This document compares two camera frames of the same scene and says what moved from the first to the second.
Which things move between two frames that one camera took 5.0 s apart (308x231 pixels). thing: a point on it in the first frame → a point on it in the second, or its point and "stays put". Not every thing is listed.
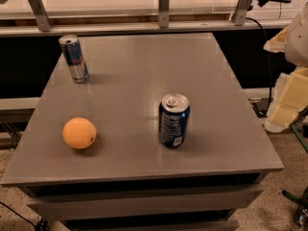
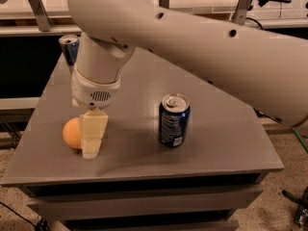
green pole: x=304 y=144 stays put
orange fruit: x=79 y=133 stays put
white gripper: x=298 y=40 → x=92 y=92
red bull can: x=73 y=52 stays put
